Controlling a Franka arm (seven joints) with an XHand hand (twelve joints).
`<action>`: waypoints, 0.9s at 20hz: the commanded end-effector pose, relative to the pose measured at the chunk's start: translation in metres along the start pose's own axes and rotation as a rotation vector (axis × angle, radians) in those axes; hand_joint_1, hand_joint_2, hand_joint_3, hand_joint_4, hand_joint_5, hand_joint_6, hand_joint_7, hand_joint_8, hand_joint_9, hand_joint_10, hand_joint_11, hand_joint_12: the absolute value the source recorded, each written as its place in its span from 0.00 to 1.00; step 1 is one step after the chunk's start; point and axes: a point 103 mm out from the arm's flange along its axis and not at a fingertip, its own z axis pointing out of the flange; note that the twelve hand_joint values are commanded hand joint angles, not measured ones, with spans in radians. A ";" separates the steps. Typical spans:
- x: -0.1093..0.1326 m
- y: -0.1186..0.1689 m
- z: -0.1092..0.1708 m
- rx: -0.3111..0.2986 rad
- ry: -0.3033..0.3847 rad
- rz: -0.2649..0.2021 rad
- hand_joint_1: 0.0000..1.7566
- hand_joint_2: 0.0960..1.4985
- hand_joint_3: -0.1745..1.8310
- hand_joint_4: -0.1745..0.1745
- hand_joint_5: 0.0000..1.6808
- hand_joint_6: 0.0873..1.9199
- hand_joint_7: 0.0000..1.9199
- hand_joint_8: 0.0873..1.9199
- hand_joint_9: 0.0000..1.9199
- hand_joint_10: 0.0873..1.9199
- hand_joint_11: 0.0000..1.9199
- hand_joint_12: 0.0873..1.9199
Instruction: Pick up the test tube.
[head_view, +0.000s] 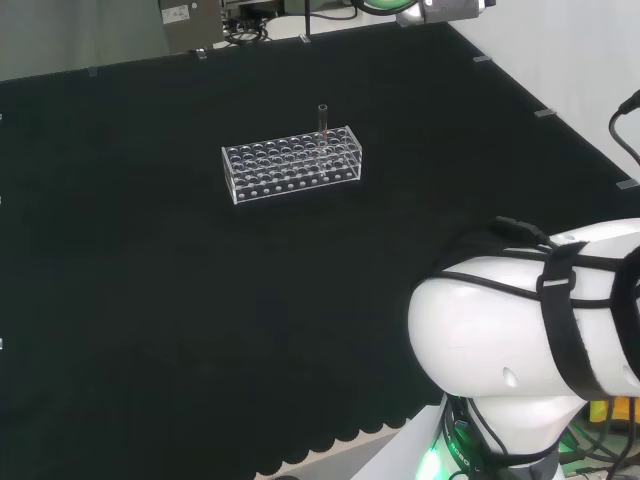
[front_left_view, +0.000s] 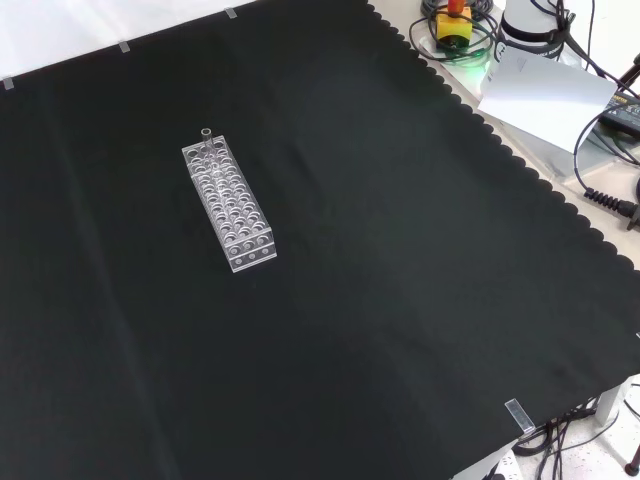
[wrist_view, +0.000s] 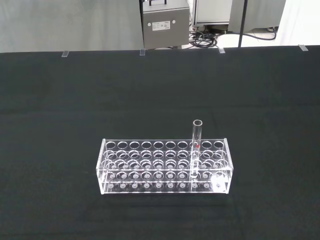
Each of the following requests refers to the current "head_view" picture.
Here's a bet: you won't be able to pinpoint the clear glass test tube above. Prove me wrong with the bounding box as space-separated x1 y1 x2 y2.
317 103 330 177

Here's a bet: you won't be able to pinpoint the clear acrylic test tube rack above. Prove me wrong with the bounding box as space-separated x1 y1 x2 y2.
221 126 363 206

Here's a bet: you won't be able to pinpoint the black bench cloth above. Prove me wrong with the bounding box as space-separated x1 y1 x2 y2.
0 22 640 479

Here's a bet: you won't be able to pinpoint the grey metal cabinet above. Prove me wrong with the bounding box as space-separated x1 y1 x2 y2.
158 0 225 55

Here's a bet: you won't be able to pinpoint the yellow stop button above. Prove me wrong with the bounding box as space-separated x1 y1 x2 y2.
589 396 640 437

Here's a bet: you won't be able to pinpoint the coiled black cables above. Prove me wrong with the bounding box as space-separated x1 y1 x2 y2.
223 17 272 47

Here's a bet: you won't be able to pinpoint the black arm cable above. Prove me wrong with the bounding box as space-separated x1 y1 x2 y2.
608 89 640 167

